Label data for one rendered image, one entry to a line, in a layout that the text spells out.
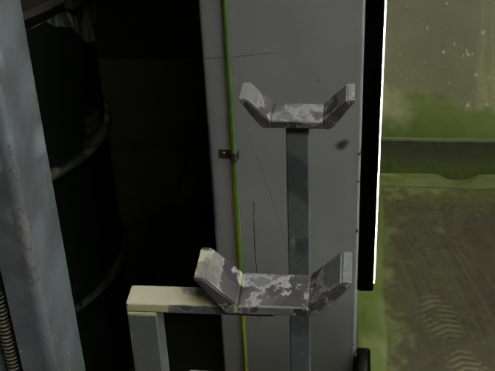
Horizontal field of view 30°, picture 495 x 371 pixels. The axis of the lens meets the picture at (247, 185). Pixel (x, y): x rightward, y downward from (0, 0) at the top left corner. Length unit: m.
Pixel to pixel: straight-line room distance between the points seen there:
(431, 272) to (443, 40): 0.68
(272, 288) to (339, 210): 0.65
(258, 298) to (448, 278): 1.78
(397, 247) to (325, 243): 1.18
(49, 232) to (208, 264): 0.17
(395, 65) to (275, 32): 1.57
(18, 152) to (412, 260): 1.81
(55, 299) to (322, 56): 0.50
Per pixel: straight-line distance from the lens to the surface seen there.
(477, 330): 2.11
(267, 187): 1.11
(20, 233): 0.58
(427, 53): 2.58
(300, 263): 0.71
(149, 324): 0.50
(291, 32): 1.02
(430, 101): 2.57
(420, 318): 2.12
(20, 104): 0.56
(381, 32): 1.03
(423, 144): 2.56
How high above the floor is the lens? 1.40
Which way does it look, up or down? 32 degrees down
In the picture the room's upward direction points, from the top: 3 degrees counter-clockwise
